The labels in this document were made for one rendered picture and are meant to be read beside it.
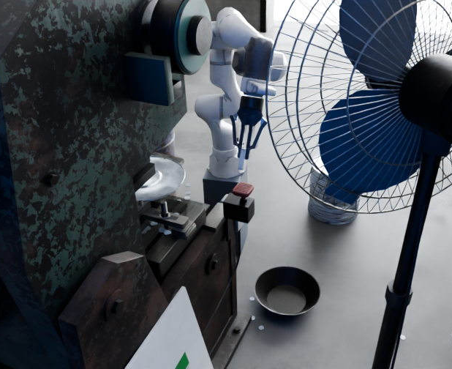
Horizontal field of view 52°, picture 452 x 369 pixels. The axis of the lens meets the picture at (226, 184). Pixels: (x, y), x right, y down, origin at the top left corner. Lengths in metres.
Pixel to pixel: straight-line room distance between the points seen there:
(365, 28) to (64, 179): 0.65
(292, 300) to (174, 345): 0.89
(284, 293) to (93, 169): 1.39
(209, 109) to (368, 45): 1.28
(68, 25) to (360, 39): 0.54
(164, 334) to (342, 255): 1.31
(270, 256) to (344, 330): 0.55
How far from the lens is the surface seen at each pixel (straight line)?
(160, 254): 1.42
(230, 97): 2.04
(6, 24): 0.92
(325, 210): 2.63
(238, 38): 1.74
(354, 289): 2.33
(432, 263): 2.57
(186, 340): 1.54
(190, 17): 1.13
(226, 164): 2.18
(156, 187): 1.57
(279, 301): 2.23
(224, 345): 2.03
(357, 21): 0.85
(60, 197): 1.02
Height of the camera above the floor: 1.64
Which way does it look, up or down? 33 degrees down
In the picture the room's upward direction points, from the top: 2 degrees counter-clockwise
